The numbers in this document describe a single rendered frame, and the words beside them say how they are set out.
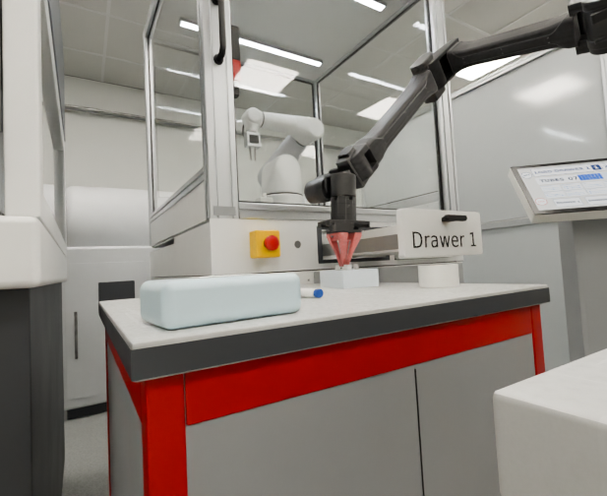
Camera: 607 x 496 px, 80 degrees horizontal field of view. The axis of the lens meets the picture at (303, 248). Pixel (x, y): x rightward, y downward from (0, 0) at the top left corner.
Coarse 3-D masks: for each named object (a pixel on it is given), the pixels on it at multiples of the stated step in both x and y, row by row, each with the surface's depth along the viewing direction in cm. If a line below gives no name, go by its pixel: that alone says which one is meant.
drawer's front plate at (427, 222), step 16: (400, 224) 80; (416, 224) 82; (432, 224) 85; (448, 224) 88; (464, 224) 92; (480, 224) 95; (400, 240) 80; (416, 240) 82; (432, 240) 85; (464, 240) 91; (480, 240) 95; (400, 256) 81; (416, 256) 82; (432, 256) 84
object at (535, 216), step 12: (516, 168) 158; (516, 180) 153; (516, 192) 153; (528, 192) 147; (528, 204) 143; (528, 216) 144; (540, 216) 139; (552, 216) 138; (564, 216) 138; (576, 216) 137; (588, 216) 137; (600, 216) 136
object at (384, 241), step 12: (384, 228) 87; (396, 228) 84; (324, 240) 109; (360, 240) 95; (372, 240) 91; (384, 240) 87; (396, 240) 84; (324, 252) 109; (360, 252) 95; (372, 252) 91; (384, 252) 88; (396, 252) 90
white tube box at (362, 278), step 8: (320, 272) 86; (328, 272) 81; (336, 272) 77; (344, 272) 75; (352, 272) 75; (360, 272) 76; (368, 272) 76; (376, 272) 77; (328, 280) 82; (336, 280) 77; (344, 280) 74; (352, 280) 75; (360, 280) 76; (368, 280) 76; (376, 280) 77; (344, 288) 74
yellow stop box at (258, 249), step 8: (256, 232) 94; (264, 232) 95; (272, 232) 96; (256, 240) 93; (264, 240) 94; (256, 248) 93; (264, 248) 94; (256, 256) 93; (264, 256) 94; (272, 256) 95
